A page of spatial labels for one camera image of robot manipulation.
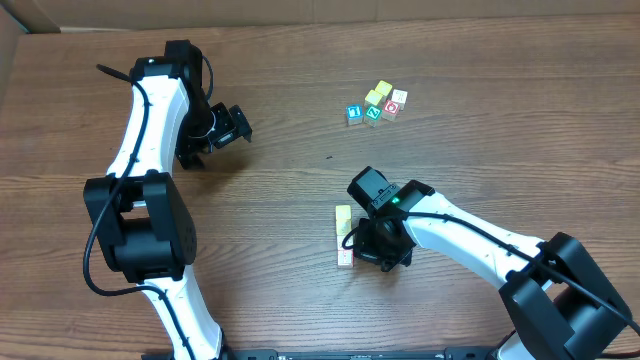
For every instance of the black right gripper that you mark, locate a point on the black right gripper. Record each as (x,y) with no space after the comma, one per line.
(366,248)

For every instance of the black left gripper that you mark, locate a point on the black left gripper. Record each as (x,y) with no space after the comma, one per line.
(189,148)

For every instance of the yellow S letter block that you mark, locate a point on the yellow S letter block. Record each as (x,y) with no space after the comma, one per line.
(342,242)

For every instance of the red I letter block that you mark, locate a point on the red I letter block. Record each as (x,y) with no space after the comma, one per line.
(345,258)

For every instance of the yellow G letter block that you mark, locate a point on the yellow G letter block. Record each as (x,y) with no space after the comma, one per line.
(343,227)

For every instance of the yellow K letter block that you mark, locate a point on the yellow K letter block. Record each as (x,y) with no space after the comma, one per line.
(343,212)

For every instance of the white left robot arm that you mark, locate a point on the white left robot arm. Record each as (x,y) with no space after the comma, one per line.
(143,238)

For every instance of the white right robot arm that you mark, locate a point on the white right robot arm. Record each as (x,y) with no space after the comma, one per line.
(560,302)

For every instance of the green Z letter block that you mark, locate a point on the green Z letter block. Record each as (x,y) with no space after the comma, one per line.
(372,115)

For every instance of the red picture block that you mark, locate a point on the red picture block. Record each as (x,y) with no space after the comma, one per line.
(390,110)

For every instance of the blue letter block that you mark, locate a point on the blue letter block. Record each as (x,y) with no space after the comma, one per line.
(354,114)

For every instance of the yellow block near cluster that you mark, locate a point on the yellow block near cluster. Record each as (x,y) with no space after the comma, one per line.
(373,98)

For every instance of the yellow block cluster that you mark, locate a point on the yellow block cluster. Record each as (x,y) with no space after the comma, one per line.
(373,98)
(384,88)

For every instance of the white picture block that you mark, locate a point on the white picture block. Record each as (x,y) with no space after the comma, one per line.
(399,97)

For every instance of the yellow block far cluster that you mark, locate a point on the yellow block far cluster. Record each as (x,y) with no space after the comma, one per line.
(384,88)

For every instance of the cardboard box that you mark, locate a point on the cardboard box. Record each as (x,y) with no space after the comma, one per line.
(60,15)

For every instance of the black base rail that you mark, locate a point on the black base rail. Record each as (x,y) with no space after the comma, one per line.
(451,353)

